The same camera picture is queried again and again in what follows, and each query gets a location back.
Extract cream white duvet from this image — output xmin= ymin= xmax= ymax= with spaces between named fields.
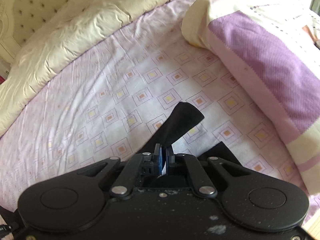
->
xmin=1 ymin=0 xmax=174 ymax=134

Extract pink patterned bed sheet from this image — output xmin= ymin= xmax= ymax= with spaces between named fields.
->
xmin=1 ymin=0 xmax=304 ymax=211

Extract black pants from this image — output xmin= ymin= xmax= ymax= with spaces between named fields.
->
xmin=137 ymin=102 xmax=241 ymax=168

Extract cream tufted headboard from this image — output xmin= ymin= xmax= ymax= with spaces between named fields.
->
xmin=0 ymin=0 xmax=121 ymax=65

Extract purple and cream folded blanket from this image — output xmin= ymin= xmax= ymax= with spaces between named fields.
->
xmin=181 ymin=0 xmax=319 ymax=194

